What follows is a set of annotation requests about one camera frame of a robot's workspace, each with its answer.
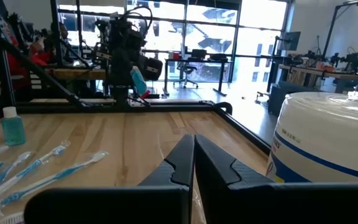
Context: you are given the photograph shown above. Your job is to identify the black frame handle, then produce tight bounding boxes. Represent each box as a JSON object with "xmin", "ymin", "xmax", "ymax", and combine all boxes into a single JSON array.
[{"xmin": 213, "ymin": 101, "xmax": 233, "ymax": 115}]

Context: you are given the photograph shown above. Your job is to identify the black aluminium table frame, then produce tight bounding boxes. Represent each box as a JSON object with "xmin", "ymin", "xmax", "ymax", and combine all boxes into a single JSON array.
[{"xmin": 0, "ymin": 0, "xmax": 272, "ymax": 155}]

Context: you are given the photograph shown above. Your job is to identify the seated person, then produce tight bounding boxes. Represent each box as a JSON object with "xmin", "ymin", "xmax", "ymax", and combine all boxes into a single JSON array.
[{"xmin": 50, "ymin": 21, "xmax": 74, "ymax": 68}]

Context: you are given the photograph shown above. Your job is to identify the black standing desk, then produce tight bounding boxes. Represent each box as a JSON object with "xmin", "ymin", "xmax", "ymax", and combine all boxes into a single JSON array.
[{"xmin": 163, "ymin": 57, "xmax": 233, "ymax": 97}]

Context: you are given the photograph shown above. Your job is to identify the black window frame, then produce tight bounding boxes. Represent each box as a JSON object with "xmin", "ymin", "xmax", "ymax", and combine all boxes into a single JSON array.
[{"xmin": 50, "ymin": 0, "xmax": 291, "ymax": 85}]

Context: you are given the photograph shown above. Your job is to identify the black gantry frame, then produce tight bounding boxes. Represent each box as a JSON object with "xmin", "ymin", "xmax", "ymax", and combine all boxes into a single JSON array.
[{"xmin": 321, "ymin": 0, "xmax": 358, "ymax": 63}]

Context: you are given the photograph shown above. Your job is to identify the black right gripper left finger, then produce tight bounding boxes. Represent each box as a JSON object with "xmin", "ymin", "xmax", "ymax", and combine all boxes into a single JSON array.
[{"xmin": 23, "ymin": 133, "xmax": 196, "ymax": 224}]

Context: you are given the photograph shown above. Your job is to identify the black computer tower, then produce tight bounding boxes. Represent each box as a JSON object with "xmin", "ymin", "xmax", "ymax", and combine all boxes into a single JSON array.
[{"xmin": 267, "ymin": 81, "xmax": 310, "ymax": 118}]

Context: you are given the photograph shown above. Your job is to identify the black laptop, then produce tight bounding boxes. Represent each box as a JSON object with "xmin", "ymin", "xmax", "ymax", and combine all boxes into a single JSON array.
[{"xmin": 191, "ymin": 49, "xmax": 208, "ymax": 60}]

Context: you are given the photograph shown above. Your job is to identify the black office chair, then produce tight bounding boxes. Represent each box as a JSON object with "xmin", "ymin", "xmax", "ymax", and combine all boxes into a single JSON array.
[{"xmin": 172, "ymin": 62, "xmax": 199, "ymax": 90}]

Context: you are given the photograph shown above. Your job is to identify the wooden bench top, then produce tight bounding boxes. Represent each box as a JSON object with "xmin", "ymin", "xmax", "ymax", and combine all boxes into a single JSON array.
[{"xmin": 47, "ymin": 67, "xmax": 107, "ymax": 81}]

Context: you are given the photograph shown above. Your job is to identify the black bag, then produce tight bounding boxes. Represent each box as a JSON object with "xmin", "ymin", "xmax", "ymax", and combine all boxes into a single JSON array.
[{"xmin": 209, "ymin": 53, "xmax": 229, "ymax": 62}]

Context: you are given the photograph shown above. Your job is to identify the white disinfecting wipes canister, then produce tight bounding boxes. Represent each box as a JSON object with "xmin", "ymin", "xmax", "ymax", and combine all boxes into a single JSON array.
[{"xmin": 265, "ymin": 91, "xmax": 358, "ymax": 184}]

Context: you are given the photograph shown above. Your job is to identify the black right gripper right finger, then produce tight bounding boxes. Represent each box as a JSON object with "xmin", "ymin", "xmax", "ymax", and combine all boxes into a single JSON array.
[{"xmin": 194, "ymin": 133, "xmax": 358, "ymax": 224}]

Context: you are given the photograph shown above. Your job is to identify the black monitor on stand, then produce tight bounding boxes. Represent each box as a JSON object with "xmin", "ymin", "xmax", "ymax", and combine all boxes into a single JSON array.
[{"xmin": 272, "ymin": 30, "xmax": 302, "ymax": 91}]

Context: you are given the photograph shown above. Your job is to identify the light wood workbench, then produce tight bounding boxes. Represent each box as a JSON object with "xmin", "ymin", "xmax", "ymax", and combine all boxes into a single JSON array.
[{"xmin": 278, "ymin": 63, "xmax": 358, "ymax": 94}]

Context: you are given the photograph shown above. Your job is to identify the black camera on tripod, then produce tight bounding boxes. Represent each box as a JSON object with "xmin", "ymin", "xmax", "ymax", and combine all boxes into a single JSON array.
[{"xmin": 93, "ymin": 18, "xmax": 111, "ymax": 68}]

